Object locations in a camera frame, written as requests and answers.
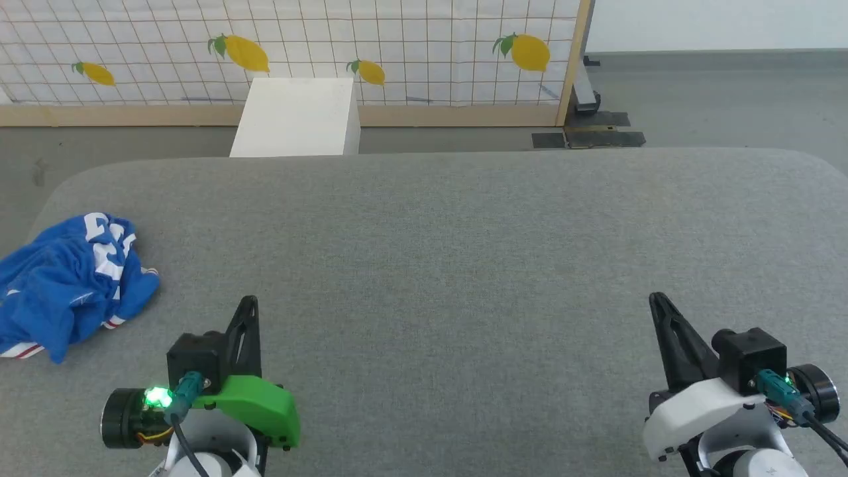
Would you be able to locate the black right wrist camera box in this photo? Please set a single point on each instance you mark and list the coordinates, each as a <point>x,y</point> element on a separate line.
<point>752,358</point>

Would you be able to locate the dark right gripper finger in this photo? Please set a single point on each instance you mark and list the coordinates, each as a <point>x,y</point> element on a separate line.
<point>699,361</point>
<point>670,344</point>

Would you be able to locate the blue basketball jersey white trim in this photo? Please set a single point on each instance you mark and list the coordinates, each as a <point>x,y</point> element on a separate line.
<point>63,291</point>

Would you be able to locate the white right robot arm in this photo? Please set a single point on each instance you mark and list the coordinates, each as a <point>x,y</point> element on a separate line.
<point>755,450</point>

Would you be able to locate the white rectangular box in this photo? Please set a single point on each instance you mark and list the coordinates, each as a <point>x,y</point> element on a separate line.
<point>298,116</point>

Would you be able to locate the grey fabric sofa cushion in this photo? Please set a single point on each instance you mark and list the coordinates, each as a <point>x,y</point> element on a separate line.
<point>437,265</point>

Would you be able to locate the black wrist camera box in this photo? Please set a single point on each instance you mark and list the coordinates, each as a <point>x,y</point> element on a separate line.
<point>195,358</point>
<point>752,358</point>

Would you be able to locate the small black floor patch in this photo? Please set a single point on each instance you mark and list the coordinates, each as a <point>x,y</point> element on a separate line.
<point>548,140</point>

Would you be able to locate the short black floor mat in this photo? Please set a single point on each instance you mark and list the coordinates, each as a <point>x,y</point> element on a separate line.
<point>599,119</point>

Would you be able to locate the metal partition foot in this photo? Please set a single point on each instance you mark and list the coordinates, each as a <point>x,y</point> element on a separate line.
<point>586,89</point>

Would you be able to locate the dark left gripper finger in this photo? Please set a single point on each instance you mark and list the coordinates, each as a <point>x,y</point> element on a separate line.
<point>250,351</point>
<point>233,344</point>

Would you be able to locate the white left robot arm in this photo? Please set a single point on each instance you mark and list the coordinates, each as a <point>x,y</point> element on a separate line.
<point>218,450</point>

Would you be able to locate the lemon print partition wooden frame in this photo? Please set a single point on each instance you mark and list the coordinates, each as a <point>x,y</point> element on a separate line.
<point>165,46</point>

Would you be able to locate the long black floor mat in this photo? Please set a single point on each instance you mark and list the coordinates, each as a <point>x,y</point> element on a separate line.
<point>606,139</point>

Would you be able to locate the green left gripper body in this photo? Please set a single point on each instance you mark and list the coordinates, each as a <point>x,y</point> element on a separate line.
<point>258,404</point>

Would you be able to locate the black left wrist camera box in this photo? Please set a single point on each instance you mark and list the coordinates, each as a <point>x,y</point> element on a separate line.
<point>195,358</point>

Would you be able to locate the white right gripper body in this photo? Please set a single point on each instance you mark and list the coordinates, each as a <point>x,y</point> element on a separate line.
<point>702,411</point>

